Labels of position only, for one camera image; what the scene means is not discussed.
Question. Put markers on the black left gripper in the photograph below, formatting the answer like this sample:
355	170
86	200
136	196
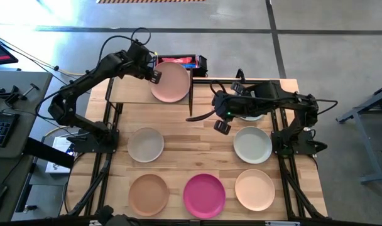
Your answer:
139	59

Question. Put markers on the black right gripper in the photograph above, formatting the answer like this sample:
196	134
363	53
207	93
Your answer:
224	105

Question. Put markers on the teal plate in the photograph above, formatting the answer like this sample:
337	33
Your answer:
252	118

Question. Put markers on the salmon pink plate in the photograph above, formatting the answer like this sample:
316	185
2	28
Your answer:
172	83

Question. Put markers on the light grey plate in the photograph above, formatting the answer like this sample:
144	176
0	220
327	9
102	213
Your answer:
252	145

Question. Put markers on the beige grey plate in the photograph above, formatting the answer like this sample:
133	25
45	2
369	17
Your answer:
145	145

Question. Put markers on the peach plate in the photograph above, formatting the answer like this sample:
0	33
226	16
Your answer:
254	190

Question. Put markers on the magenta plate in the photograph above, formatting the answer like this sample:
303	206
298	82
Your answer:
204	196

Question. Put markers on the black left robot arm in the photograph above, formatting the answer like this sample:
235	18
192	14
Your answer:
81	83

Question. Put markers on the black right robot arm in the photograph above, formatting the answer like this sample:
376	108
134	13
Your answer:
272	100

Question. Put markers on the red and black toolbox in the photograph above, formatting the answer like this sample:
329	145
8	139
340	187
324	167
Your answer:
202	64

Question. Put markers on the brown plate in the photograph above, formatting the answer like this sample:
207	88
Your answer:
148	195

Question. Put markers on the grey desk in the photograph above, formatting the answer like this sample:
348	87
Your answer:
27	125

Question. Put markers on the black flat panel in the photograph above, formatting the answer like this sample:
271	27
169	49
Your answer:
49	153

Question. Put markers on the black desk clamp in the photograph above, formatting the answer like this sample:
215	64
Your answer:
10	94

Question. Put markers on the white box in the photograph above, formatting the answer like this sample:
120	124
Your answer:
57	169

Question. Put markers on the black keyboard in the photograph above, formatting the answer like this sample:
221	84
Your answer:
1	128

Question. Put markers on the grey under-table box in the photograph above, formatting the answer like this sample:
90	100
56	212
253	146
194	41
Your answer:
43	197

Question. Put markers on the black aluminium table frame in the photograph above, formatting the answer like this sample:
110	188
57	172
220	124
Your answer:
206	81

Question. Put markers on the black table edge bracket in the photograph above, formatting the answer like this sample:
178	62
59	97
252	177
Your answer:
240	74

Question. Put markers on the grey metal table frame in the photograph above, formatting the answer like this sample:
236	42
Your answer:
354	117

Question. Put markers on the silver metal bracket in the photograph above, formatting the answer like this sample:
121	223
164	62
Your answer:
282	223

